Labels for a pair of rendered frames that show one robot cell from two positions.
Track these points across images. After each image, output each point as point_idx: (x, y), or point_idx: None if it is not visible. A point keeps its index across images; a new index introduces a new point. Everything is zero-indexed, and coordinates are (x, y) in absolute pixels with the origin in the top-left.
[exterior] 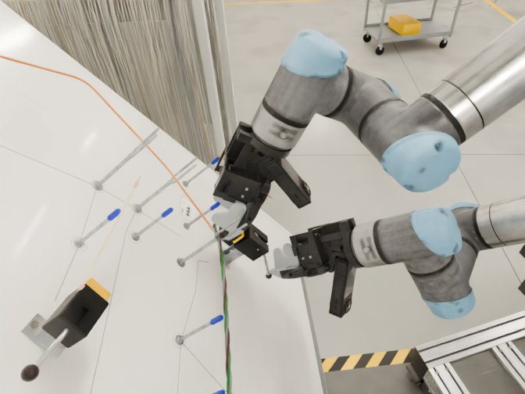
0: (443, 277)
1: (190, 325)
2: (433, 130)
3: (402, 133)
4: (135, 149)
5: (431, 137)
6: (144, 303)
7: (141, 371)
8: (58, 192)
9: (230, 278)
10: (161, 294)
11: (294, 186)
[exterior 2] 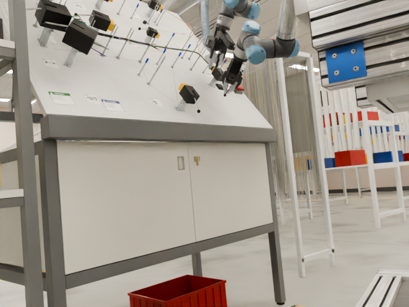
0: (246, 39)
1: (178, 70)
2: None
3: None
4: (191, 36)
5: None
6: (170, 59)
7: (157, 58)
8: (170, 43)
9: (207, 86)
10: (176, 63)
11: (225, 38)
